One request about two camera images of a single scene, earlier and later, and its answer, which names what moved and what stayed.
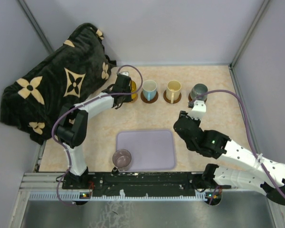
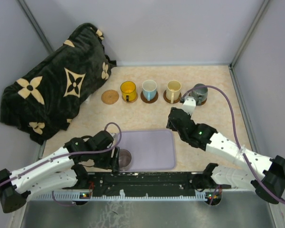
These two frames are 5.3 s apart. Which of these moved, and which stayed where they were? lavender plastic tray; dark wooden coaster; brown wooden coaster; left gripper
Moved: left gripper
Stayed: lavender plastic tray; brown wooden coaster; dark wooden coaster
